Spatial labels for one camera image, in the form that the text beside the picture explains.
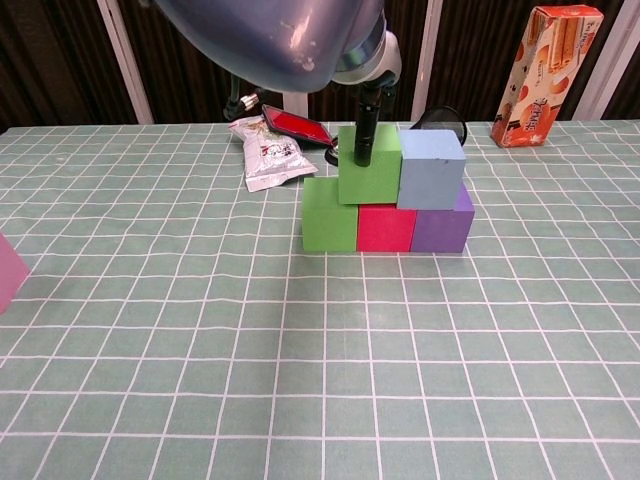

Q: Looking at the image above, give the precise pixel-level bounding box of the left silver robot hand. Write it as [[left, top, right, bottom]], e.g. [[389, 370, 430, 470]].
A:
[[331, 28, 404, 169]]

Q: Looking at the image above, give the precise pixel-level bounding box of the green foam cube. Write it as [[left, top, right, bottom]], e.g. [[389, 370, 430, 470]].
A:
[[302, 177, 359, 252], [337, 124, 404, 207]]

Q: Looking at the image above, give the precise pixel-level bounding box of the light blue foam cube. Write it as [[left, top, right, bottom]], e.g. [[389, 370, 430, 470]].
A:
[[397, 128, 468, 211]]

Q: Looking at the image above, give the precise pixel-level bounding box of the magenta foam cube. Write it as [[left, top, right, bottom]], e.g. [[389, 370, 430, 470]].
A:
[[356, 201, 419, 253]]

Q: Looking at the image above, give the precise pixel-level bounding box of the purple foam cube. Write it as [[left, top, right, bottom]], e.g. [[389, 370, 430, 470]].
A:
[[410, 183, 476, 256]]

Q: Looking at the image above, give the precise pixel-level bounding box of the black mesh pen holder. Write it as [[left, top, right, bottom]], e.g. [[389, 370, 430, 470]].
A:
[[411, 105, 468, 147]]

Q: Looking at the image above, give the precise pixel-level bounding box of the red ink pad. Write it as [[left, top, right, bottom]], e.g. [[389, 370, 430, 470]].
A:
[[261, 103, 333, 147]]

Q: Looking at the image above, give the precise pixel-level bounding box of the white snack bag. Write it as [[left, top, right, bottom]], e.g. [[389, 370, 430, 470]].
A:
[[228, 114, 320, 194]]

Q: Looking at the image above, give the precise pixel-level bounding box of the orange biscuit box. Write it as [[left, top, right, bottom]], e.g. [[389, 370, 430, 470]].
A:
[[490, 4, 605, 149]]

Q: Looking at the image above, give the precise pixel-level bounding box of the dark pleated curtain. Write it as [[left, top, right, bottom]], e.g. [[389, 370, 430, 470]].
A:
[[0, 0, 640, 134]]

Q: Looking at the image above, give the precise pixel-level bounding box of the green checkered tablecloth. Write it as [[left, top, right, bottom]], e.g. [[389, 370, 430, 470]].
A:
[[0, 119, 640, 480]]

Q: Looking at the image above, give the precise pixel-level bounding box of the light pink foam cube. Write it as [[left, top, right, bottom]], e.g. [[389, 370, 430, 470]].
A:
[[0, 233, 31, 315]]

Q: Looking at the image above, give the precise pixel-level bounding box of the white frame post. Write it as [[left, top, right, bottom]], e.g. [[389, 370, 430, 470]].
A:
[[411, 0, 444, 121], [96, 0, 155, 125], [282, 88, 309, 119], [582, 0, 640, 121]]

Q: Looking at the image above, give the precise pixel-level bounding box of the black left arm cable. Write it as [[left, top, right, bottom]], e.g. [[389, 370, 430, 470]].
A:
[[223, 74, 265, 121]]

